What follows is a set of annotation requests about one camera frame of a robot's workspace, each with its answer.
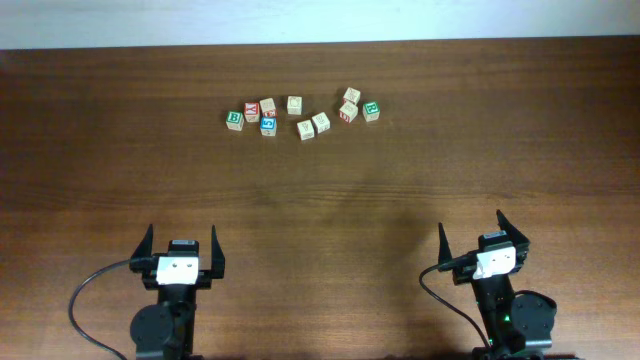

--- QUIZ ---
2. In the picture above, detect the red Y letter block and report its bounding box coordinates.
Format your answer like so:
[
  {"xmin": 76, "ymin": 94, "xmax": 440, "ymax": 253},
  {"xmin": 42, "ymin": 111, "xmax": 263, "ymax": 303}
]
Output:
[{"xmin": 243, "ymin": 102, "xmax": 261, "ymax": 123}]

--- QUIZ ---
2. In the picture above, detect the black cable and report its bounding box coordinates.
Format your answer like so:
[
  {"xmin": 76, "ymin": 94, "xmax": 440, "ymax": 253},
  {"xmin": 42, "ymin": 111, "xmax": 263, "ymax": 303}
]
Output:
[
  {"xmin": 67, "ymin": 258, "xmax": 133, "ymax": 360},
  {"xmin": 418, "ymin": 253, "xmax": 494, "ymax": 351}
]

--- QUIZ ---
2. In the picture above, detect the plain wooden engraved block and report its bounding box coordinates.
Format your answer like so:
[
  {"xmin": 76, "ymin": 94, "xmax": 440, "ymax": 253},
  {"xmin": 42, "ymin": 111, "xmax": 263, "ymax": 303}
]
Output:
[{"xmin": 311, "ymin": 112, "xmax": 331, "ymax": 134}]

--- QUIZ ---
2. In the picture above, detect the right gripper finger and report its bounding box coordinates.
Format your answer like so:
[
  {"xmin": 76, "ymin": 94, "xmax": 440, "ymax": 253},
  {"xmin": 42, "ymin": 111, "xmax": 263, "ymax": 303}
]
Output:
[
  {"xmin": 496, "ymin": 210, "xmax": 530, "ymax": 248},
  {"xmin": 437, "ymin": 222, "xmax": 453, "ymax": 272}
]

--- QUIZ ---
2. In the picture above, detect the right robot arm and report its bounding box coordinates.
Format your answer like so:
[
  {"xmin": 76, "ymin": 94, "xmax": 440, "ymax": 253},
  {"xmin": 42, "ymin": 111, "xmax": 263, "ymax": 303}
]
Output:
[{"xmin": 437, "ymin": 211, "xmax": 557, "ymax": 359}]

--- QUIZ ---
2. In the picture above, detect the wooden block engraved top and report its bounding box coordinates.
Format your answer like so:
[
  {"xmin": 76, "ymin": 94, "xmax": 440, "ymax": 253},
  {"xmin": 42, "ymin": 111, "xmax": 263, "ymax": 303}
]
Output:
[{"xmin": 342, "ymin": 87, "xmax": 361, "ymax": 105}]

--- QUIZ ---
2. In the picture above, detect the green B letter block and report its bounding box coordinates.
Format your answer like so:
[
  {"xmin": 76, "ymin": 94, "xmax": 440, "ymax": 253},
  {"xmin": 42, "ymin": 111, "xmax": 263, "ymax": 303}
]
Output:
[{"xmin": 225, "ymin": 111, "xmax": 245, "ymax": 131}]

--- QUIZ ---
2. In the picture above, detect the wooden block red I side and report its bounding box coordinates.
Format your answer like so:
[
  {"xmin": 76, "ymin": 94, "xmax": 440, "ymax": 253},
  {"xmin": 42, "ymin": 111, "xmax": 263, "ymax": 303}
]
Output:
[{"xmin": 339, "ymin": 101, "xmax": 358, "ymax": 123}]

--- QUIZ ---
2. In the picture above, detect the plain wooden apple block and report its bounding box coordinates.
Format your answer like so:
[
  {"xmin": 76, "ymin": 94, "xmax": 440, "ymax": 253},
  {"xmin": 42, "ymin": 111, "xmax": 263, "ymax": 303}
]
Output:
[{"xmin": 287, "ymin": 96, "xmax": 303, "ymax": 115}]

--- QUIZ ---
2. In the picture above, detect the right black cable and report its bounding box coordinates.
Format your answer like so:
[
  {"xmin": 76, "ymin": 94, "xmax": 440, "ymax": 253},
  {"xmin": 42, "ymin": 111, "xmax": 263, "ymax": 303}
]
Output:
[{"xmin": 418, "ymin": 253, "xmax": 494, "ymax": 351}]

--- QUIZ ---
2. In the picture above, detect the green R letter block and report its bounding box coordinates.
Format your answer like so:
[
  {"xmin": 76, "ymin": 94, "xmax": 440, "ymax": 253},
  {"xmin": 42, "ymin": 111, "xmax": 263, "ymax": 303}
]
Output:
[{"xmin": 362, "ymin": 101, "xmax": 381, "ymax": 122}]

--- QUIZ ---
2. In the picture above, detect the left black cable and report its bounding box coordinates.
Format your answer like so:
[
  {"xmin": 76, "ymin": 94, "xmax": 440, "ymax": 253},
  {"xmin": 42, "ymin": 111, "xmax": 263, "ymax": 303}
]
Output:
[{"xmin": 67, "ymin": 258, "xmax": 133, "ymax": 360}]

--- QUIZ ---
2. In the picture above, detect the blue 5 number block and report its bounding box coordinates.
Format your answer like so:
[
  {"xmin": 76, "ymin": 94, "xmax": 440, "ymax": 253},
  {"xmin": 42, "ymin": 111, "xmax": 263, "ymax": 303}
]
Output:
[{"xmin": 260, "ymin": 117, "xmax": 277, "ymax": 136}]

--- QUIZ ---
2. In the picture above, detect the wooden block with red side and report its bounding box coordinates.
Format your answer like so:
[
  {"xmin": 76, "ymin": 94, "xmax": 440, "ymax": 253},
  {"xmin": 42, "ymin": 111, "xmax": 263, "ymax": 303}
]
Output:
[{"xmin": 259, "ymin": 98, "xmax": 277, "ymax": 117}]

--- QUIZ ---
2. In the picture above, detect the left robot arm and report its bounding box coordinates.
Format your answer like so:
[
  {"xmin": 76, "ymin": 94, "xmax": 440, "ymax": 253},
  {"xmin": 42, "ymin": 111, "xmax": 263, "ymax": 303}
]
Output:
[{"xmin": 129, "ymin": 227, "xmax": 225, "ymax": 360}]

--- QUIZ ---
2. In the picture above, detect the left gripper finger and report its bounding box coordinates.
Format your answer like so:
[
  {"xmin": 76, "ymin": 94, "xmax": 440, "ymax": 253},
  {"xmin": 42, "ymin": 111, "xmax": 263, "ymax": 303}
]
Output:
[
  {"xmin": 211, "ymin": 225, "xmax": 226, "ymax": 278},
  {"xmin": 129, "ymin": 224, "xmax": 153, "ymax": 273}
]

